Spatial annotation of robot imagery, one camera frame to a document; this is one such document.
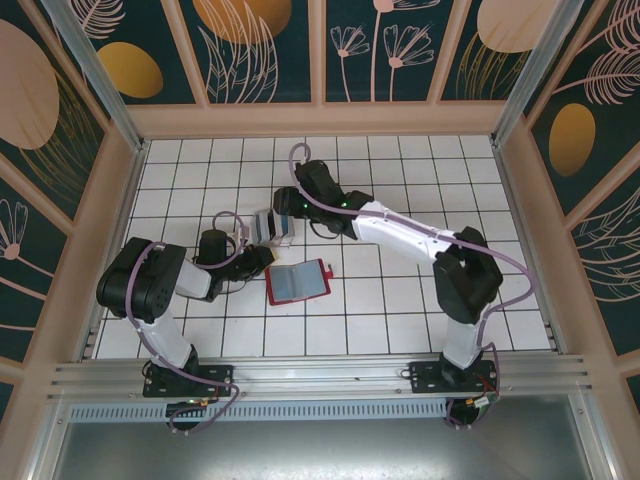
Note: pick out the red card holder wallet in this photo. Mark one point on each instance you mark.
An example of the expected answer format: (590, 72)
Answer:
(300, 282)

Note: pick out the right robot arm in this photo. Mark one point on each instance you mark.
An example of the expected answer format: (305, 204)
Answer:
(400, 230)

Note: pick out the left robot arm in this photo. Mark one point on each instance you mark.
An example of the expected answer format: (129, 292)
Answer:
(150, 280)

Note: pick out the clear acrylic card box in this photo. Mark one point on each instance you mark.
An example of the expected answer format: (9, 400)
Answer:
(272, 242)

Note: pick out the blue diamond print card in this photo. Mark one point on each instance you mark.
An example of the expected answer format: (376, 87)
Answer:
(282, 227)

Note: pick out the pale plastic card stack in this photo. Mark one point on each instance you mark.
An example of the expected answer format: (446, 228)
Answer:
(262, 225)

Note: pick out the grey metal sheet panel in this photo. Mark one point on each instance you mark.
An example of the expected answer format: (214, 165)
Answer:
(325, 450)

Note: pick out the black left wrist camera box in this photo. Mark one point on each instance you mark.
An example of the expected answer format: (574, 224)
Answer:
(212, 245)

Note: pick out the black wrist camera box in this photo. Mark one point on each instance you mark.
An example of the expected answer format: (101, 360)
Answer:
(317, 180)
(212, 245)

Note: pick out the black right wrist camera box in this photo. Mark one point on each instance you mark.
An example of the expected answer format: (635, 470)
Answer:
(317, 180)

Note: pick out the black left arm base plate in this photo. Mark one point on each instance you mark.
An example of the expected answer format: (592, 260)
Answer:
(220, 380)

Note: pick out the aluminium front rail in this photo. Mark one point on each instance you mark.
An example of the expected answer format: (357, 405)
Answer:
(325, 372)

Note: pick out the aluminium side rail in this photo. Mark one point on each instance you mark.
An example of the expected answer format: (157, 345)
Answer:
(92, 332)
(552, 335)

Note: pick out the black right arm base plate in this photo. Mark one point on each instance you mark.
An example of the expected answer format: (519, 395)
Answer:
(425, 375)

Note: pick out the aluminium corner post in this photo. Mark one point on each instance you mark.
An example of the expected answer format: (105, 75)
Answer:
(100, 85)
(540, 75)

